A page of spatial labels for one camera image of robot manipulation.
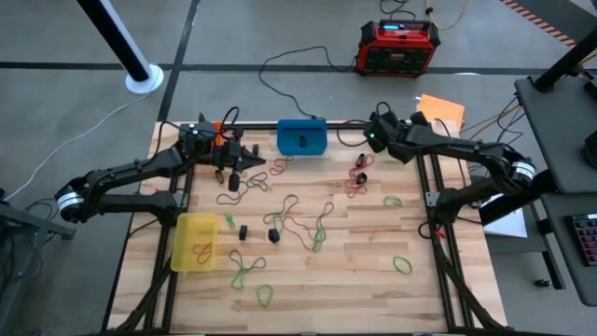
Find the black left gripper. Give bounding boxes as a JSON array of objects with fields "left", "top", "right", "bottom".
[{"left": 212, "top": 138, "right": 268, "bottom": 172}]

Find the thin red rubber band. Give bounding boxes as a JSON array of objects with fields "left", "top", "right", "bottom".
[
  {"left": 269, "top": 156, "right": 295, "bottom": 177},
  {"left": 343, "top": 176, "right": 370, "bottom": 200},
  {"left": 348, "top": 152, "right": 377, "bottom": 182},
  {"left": 282, "top": 216, "right": 320, "bottom": 252},
  {"left": 192, "top": 242, "right": 215, "bottom": 266}
]

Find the blue plastic bin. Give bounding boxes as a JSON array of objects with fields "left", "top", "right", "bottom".
[{"left": 276, "top": 119, "right": 328, "bottom": 157}]

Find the orange paper sheet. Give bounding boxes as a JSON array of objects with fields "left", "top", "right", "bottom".
[{"left": 414, "top": 93, "right": 466, "bottom": 135}]

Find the red black power station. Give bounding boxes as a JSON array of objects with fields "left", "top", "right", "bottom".
[{"left": 355, "top": 19, "right": 442, "bottom": 78}]

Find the yellow plastic basket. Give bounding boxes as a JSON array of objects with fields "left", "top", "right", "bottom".
[{"left": 170, "top": 212, "right": 220, "bottom": 273}]

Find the white pole with round base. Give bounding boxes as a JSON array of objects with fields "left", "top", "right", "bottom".
[{"left": 74, "top": 0, "right": 166, "bottom": 96}]

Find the white paper sheet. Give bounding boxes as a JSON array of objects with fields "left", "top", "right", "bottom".
[{"left": 481, "top": 193, "right": 529, "bottom": 240}]

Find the black desk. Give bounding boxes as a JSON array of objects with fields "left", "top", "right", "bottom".
[{"left": 513, "top": 74, "right": 597, "bottom": 308}]

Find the black metal beam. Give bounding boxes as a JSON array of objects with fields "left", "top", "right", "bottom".
[{"left": 533, "top": 27, "right": 597, "bottom": 93}]

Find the backlit keyboard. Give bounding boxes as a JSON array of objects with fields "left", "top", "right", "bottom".
[{"left": 569, "top": 213, "right": 597, "bottom": 268}]

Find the grey metal stand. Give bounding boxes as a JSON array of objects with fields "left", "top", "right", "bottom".
[{"left": 0, "top": 189, "right": 76, "bottom": 336}]

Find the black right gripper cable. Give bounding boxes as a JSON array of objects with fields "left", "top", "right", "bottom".
[{"left": 335, "top": 100, "right": 393, "bottom": 148}]

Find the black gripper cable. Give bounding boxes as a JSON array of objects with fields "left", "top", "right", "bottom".
[
  {"left": 218, "top": 105, "right": 242, "bottom": 141},
  {"left": 335, "top": 100, "right": 393, "bottom": 148}
]

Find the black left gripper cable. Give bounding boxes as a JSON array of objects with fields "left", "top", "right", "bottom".
[{"left": 218, "top": 105, "right": 242, "bottom": 141}]

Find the black power cable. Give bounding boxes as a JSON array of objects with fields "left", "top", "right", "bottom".
[{"left": 257, "top": 45, "right": 361, "bottom": 120}]

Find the yellow floor cable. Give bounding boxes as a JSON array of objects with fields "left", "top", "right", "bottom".
[{"left": 424, "top": 0, "right": 468, "bottom": 32}]

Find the black floor cable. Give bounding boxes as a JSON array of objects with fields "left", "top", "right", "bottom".
[{"left": 379, "top": 0, "right": 417, "bottom": 21}]

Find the white floor cable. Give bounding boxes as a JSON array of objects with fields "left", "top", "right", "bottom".
[{"left": 2, "top": 91, "right": 158, "bottom": 203}]

